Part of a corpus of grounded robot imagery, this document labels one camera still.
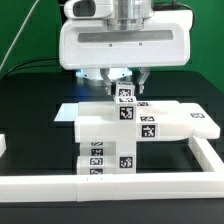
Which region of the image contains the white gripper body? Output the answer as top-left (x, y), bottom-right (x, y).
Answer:
top-left (59, 10), bottom-right (193, 70)

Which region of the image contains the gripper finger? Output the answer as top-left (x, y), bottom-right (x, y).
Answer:
top-left (100, 68), bottom-right (115, 95)
top-left (135, 67), bottom-right (150, 94)

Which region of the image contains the white tagged cube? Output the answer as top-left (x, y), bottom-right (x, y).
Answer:
top-left (115, 96), bottom-right (137, 122)
top-left (115, 81), bottom-right (135, 97)

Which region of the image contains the white chair back frame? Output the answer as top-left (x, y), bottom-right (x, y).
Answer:
top-left (74, 101), bottom-right (220, 143)

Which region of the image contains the white chair seat part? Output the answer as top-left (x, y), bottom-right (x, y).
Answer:
top-left (116, 141), bottom-right (136, 174)

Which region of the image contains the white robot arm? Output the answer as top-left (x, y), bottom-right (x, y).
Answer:
top-left (59, 0), bottom-right (194, 95)

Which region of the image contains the white block at left edge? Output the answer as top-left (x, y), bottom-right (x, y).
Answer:
top-left (0, 134), bottom-right (6, 158)

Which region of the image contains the white L-shaped fence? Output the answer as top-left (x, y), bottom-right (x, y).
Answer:
top-left (0, 136), bottom-right (224, 203)

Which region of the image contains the white marker base plate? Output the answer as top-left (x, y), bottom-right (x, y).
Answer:
top-left (54, 103), bottom-right (78, 122)

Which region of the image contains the black cable bundle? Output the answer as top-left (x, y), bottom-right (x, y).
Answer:
top-left (3, 56), bottom-right (61, 78)

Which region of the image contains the white cable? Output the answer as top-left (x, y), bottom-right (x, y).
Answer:
top-left (0, 0), bottom-right (40, 73)

